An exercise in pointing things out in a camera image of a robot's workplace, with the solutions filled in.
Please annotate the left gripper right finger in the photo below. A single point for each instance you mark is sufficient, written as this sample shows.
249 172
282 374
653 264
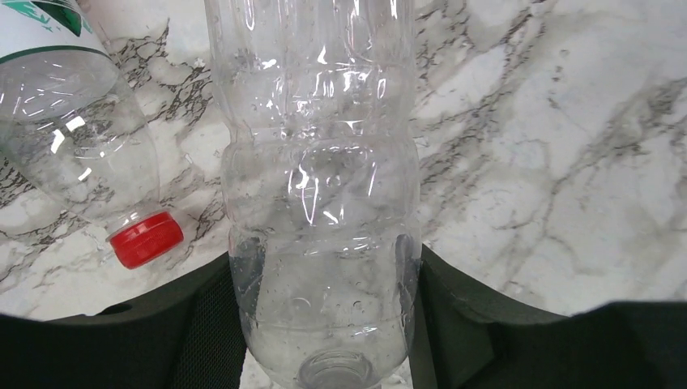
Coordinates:
468 335

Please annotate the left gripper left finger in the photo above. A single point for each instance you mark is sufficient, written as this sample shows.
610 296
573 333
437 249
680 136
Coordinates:
184 334

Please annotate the clear bottle red cap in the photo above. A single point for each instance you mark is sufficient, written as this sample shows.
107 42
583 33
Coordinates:
321 183

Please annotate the red white label bottle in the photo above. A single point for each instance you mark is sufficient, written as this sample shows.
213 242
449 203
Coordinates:
72 126

